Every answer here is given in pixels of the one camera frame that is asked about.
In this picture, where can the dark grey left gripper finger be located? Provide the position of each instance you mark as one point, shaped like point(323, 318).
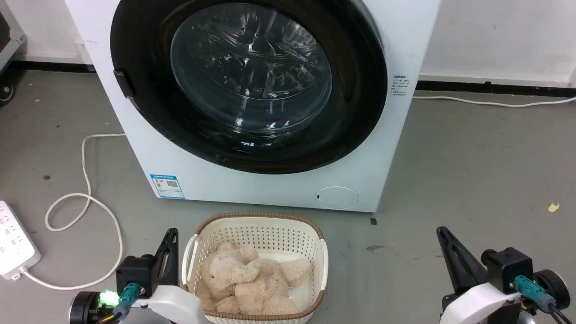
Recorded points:
point(162, 261)
point(173, 256)

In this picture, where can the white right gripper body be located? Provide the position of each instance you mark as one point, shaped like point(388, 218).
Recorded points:
point(481, 306)

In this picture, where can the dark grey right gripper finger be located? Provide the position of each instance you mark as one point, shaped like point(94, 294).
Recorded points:
point(452, 265)
point(468, 265)

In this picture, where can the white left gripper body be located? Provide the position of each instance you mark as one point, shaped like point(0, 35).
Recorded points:
point(175, 306)

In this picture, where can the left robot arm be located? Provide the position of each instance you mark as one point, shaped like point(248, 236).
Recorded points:
point(83, 308)

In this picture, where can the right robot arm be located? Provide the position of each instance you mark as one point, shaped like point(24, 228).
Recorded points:
point(553, 288)

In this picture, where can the white front-load washing machine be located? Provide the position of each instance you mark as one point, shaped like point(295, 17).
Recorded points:
point(279, 189)

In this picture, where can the round black glass washer door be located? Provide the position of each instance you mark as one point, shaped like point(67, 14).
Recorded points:
point(148, 112)

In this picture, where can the blue energy label sticker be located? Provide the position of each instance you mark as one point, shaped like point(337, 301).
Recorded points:
point(167, 186)

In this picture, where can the beige teddy bear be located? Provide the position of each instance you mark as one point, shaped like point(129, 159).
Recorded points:
point(252, 288)

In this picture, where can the cream plastic laundry basket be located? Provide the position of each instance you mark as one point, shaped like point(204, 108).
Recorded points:
point(261, 234)

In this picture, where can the yellow paper scrap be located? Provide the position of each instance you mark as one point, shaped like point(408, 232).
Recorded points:
point(553, 207)

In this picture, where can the oval white filter cover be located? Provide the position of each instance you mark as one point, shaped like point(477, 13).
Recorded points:
point(337, 198)

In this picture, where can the white power strip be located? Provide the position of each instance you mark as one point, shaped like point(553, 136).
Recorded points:
point(13, 243)

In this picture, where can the small black text sticker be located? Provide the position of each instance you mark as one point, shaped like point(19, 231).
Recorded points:
point(399, 85)

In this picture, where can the grey wheeled cart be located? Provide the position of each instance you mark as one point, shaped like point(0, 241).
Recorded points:
point(13, 42)

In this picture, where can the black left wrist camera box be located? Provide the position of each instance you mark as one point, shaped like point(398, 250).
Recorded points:
point(135, 272)

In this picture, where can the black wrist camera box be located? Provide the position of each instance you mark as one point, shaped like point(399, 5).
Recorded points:
point(135, 272)
point(506, 267)

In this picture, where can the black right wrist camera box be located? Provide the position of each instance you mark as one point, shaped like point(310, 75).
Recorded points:
point(506, 267)

